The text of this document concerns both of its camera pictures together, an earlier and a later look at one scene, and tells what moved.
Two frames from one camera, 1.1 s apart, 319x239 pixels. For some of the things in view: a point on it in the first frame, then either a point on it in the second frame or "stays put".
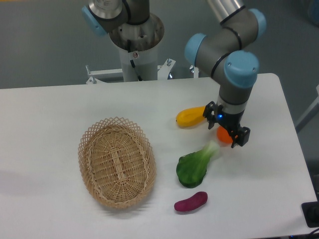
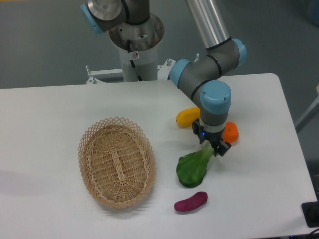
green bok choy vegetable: x=191 y=168 stays put
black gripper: x=230 y=122 -> x=215 y=138
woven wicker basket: x=117 y=162 stays put
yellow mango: x=191 y=117 stays put
